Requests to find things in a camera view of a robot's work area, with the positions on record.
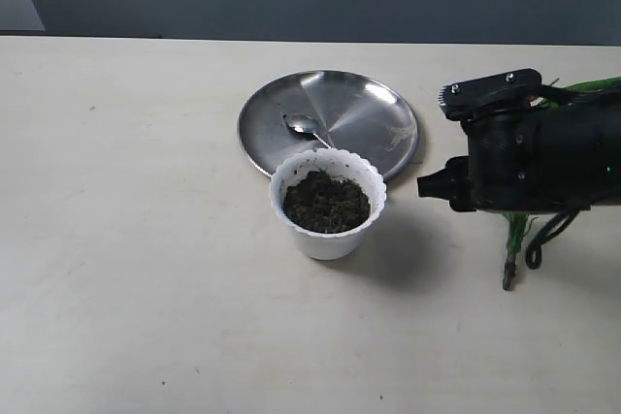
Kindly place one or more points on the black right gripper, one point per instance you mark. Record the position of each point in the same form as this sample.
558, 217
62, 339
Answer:
495, 175

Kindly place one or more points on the artificial red anthurium plant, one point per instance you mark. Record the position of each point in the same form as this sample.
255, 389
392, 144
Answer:
519, 224

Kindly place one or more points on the steel spoon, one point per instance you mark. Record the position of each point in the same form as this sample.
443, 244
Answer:
305, 126

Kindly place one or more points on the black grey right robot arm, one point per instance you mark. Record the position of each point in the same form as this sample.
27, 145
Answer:
537, 161

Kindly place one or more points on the white scalloped flower pot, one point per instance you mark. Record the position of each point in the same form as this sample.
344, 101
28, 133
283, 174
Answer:
328, 198

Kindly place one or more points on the round steel plate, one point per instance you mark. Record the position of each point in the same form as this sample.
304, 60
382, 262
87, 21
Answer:
355, 113

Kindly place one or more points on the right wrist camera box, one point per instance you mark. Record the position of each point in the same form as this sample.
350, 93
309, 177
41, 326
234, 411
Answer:
462, 100

